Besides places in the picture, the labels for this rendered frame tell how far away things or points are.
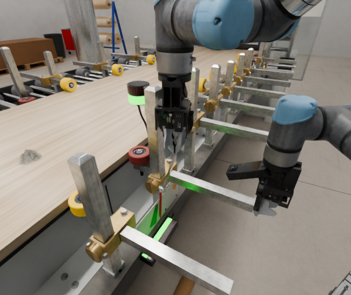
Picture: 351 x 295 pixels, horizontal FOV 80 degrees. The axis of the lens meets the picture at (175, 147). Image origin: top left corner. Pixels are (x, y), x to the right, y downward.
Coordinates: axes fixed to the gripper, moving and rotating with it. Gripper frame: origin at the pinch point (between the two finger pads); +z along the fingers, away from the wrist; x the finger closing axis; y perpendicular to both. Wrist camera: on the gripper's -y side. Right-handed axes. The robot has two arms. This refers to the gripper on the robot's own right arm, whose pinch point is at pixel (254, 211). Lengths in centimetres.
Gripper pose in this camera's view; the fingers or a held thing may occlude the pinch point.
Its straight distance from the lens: 70.0
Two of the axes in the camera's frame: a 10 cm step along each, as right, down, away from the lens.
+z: 0.1, 8.4, 5.4
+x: 4.8, -4.8, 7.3
